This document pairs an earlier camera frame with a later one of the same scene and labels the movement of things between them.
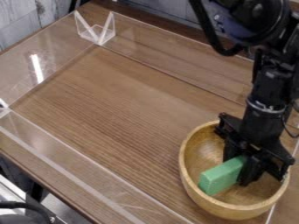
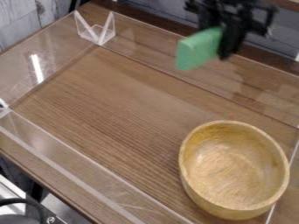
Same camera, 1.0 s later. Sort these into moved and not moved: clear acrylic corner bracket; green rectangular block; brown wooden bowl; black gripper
Moved: green rectangular block; black gripper
Not moved: clear acrylic corner bracket; brown wooden bowl
